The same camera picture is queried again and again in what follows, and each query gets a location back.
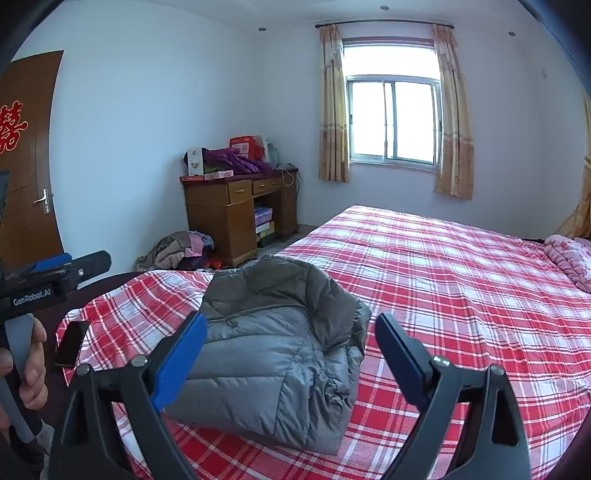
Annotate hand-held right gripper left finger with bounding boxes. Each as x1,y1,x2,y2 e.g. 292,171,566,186
48,311,208,480

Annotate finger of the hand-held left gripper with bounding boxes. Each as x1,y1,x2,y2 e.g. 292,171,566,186
4,253,74,282
69,250,113,282

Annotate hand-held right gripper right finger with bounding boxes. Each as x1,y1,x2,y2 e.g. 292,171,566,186
374,313,532,480

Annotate grey puffer jacket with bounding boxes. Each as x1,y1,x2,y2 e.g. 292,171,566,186
165,254,372,455

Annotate pile of clothes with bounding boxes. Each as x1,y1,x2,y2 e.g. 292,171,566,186
135,231,215,273

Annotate person's left hand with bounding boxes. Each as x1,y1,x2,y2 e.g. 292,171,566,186
0,316,49,430

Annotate black smartphone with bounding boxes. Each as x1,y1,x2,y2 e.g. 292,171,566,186
54,320,90,368

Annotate bed with red plaid sheet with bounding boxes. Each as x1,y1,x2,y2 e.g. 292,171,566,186
55,205,591,480

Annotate wooden desk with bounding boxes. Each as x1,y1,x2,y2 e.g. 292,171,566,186
180,167,300,268

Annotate red paper door decoration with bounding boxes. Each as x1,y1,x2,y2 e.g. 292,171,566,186
0,102,29,154

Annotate flat red box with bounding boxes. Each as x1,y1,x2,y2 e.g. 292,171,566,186
180,170,234,182

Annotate brown wooden door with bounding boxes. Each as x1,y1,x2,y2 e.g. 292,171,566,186
0,51,64,273

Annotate purple jacket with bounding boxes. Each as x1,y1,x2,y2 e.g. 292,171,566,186
203,147,273,175

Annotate red cardboard box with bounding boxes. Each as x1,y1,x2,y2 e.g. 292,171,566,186
229,135,264,160

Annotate pink quilt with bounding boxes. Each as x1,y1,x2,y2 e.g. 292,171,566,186
544,234,591,294

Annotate beige floral curtain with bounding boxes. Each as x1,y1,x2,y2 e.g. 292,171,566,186
431,24,475,200
556,157,591,241
318,25,351,183

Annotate sliding window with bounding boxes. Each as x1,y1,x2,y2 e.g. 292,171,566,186
342,38,441,172

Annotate dark curtain rod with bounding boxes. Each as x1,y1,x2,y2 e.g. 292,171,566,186
315,19,451,29

